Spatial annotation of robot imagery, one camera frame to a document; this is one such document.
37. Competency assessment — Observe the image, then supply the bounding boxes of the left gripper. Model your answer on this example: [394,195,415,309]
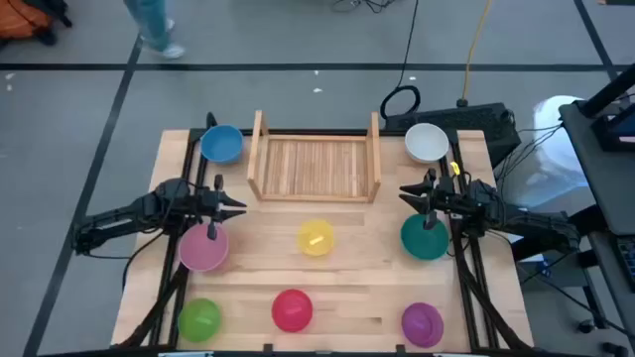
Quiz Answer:
[190,174,248,242]

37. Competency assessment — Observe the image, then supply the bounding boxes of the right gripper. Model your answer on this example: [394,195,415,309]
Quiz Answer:
[399,167,457,232]

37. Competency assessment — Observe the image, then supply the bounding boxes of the teal bowl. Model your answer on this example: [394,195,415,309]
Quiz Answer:
[399,212,450,262]

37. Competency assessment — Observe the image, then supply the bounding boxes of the pink bowl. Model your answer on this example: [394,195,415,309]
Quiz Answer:
[178,221,230,273]

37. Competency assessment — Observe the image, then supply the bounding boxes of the white bowl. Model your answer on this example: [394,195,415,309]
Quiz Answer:
[404,122,450,165]

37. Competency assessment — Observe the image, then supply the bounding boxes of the blue bowl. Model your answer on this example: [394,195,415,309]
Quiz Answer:
[199,123,246,166]

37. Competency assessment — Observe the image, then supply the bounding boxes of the yellow translucent bowl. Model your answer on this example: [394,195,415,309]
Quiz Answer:
[296,218,336,258]

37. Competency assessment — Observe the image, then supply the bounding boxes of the red translucent bowl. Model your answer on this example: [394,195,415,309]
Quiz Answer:
[270,289,315,334]

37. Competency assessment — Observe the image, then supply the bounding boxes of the purple translucent bowl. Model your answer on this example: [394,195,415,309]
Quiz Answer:
[400,301,445,349]

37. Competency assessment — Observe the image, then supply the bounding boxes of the wooden slatted shelf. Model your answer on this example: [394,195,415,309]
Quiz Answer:
[246,109,383,204]

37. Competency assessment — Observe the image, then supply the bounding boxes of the black computer case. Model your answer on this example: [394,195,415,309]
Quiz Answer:
[384,101,522,170]

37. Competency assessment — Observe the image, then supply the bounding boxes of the lime green translucent bowl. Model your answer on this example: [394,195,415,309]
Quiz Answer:
[177,297,223,343]

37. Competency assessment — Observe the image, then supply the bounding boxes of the white paper sheet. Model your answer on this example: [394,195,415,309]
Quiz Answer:
[509,232,547,264]

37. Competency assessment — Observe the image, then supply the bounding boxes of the black equipment cart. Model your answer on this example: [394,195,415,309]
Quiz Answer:
[510,63,635,348]

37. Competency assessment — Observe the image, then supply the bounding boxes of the person's legs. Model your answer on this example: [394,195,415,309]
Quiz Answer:
[122,0,188,60]

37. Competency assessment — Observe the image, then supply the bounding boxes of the black keyboard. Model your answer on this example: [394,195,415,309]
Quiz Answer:
[613,233,635,294]

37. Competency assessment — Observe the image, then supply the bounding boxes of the orange bag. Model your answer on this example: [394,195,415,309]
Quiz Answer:
[0,0,73,49]

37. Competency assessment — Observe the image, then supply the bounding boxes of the black aluminium table frame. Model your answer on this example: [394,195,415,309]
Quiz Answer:
[39,111,596,357]

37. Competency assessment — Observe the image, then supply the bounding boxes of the black arm base cable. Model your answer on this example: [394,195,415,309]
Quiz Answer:
[121,228,168,292]

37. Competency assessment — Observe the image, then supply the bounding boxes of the black hanging cable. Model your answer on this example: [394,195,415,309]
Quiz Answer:
[379,0,423,121]

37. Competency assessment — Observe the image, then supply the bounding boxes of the yellow hanging cable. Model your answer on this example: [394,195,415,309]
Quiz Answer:
[459,0,493,108]

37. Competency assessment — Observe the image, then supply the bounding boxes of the black cable tangle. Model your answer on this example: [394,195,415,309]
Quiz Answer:
[330,0,401,15]

